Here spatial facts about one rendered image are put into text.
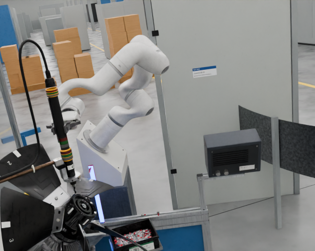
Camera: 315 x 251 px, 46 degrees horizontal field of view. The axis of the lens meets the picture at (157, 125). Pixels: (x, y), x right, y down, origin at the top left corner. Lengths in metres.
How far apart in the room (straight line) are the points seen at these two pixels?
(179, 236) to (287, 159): 1.25
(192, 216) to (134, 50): 0.91
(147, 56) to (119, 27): 7.89
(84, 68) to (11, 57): 2.40
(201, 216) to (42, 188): 0.87
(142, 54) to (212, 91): 1.68
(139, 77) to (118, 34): 7.68
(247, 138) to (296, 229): 1.65
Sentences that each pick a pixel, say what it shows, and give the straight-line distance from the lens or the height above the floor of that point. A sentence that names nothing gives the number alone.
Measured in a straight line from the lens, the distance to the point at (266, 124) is 3.04.
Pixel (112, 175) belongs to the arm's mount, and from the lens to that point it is 2.17.
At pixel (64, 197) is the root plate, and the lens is 1.51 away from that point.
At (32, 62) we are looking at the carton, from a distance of 10.74.
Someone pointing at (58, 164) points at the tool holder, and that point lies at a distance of 1.48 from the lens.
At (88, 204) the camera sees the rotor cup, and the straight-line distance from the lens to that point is 1.49.
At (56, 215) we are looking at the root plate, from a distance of 1.42.
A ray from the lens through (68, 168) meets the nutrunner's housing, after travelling 1.49.
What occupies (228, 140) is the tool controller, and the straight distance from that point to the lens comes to 1.82.
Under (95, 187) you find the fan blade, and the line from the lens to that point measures 1.71.
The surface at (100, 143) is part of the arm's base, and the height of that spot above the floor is 1.18.
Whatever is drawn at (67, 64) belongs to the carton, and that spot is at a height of 0.74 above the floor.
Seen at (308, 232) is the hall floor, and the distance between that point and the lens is 3.33.
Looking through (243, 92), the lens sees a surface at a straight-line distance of 3.32.
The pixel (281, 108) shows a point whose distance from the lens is 3.45.
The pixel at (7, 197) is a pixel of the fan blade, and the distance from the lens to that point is 1.26.
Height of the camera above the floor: 1.92
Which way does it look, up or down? 19 degrees down
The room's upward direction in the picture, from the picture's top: 8 degrees counter-clockwise
